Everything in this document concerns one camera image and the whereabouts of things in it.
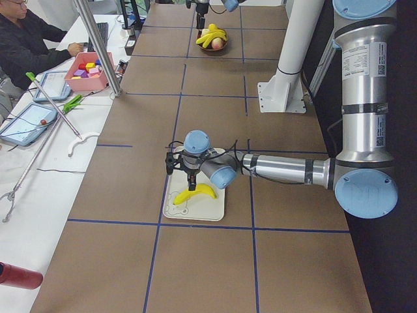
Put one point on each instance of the black keyboard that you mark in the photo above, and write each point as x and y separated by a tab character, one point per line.
103	32

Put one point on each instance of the long metal grabber tool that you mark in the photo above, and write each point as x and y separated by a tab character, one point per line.
10	196

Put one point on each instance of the yellow banana top long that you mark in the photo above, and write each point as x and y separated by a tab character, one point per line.
214	29

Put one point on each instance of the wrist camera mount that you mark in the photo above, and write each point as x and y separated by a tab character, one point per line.
170	163

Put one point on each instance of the blue tablet near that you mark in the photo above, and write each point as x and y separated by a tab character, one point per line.
29	124

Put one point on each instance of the aluminium frame post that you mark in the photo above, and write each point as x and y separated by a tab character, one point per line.
104	57

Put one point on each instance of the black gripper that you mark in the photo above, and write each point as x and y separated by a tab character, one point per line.
191	171
200	11

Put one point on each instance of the brown wicker basket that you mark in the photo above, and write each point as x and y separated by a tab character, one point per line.
209	48

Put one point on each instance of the green clip tool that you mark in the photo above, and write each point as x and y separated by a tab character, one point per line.
70	105

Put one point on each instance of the blue tablet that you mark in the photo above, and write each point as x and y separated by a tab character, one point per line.
29	124
53	82

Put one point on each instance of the red cylinder bottle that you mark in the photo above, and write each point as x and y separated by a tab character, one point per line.
19	277

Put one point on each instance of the pink peach front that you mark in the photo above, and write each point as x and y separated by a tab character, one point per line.
217	43

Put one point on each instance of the white bear print tray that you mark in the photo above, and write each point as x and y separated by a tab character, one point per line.
199	207

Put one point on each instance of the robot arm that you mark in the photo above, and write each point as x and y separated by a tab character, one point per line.
202	8
361	172

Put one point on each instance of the seated person in black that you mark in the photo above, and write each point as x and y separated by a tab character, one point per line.
23	48

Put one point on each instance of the white curved plastic hook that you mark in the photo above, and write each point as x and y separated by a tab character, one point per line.
83	138

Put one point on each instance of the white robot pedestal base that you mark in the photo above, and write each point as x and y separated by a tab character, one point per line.
283	92

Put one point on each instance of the pink bin of blocks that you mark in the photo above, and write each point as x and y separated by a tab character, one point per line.
86	73

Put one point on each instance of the blue tablet far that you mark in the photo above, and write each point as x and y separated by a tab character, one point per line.
53	82

